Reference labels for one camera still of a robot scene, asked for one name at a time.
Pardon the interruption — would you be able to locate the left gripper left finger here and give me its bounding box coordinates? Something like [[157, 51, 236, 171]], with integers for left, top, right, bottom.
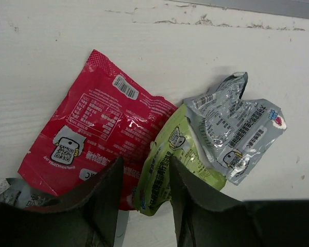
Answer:
[[0, 157, 124, 246]]

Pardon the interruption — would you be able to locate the pink snack packet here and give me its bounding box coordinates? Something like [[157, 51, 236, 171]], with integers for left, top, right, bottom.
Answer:
[[18, 50, 176, 210]]

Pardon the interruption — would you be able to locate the silver grey snack packet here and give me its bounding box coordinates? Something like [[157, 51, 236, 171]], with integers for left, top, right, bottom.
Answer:
[[0, 178, 55, 208]]

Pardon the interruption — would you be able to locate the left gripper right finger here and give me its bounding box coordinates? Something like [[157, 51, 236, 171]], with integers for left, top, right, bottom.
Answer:
[[169, 156, 309, 246]]

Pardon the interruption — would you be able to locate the light green snack packet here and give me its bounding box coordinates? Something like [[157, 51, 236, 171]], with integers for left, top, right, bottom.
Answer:
[[133, 105, 227, 216]]

